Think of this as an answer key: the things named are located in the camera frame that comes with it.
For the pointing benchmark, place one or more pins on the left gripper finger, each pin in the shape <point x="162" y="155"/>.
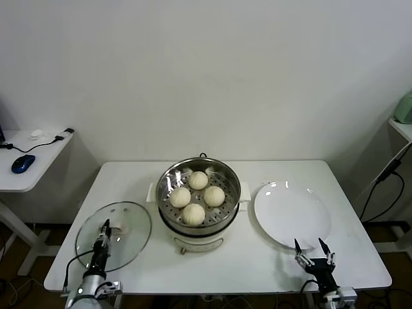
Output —
<point x="100" y="238"/>
<point x="107" y="230"/>

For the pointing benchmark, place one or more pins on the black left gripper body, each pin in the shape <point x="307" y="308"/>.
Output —
<point x="100" y="257"/>

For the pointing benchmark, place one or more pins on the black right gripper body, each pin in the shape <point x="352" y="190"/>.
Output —
<point x="323" y="273"/>

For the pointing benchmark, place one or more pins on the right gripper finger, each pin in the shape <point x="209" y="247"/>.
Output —
<point x="330" y="256"/>
<point x="301" y="256"/>

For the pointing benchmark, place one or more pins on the white steamed baozi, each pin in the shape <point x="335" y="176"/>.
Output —
<point x="198" y="180"/>
<point x="214" y="196"/>
<point x="193" y="214"/>
<point x="180" y="197"/>

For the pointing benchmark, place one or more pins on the steel perforated steamer basket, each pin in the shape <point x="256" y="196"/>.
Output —
<point x="225" y="180"/>

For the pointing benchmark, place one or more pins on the white right wrist module box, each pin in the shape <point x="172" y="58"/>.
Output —
<point x="331" y="297"/>

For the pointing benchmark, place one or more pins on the white round plate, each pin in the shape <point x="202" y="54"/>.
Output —
<point x="289" y="215"/>

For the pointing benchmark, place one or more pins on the white electric cooker base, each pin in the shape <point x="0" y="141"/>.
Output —
<point x="199" y="241"/>

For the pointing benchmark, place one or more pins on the white side desk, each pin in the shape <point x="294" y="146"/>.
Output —
<point x="38" y="167"/>

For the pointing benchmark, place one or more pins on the blue computer mouse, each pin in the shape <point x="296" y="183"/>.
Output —
<point x="22" y="164"/>

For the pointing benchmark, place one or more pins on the white crumpled tissue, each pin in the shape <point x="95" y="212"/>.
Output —
<point x="36" y="134"/>

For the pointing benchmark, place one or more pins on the dark monitor edge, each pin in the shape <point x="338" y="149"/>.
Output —
<point x="1" y="128"/>

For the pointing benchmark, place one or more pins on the pale green appliance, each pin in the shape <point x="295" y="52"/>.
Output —
<point x="405" y="109"/>

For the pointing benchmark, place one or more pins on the white desk with frame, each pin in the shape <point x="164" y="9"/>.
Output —
<point x="402" y="128"/>

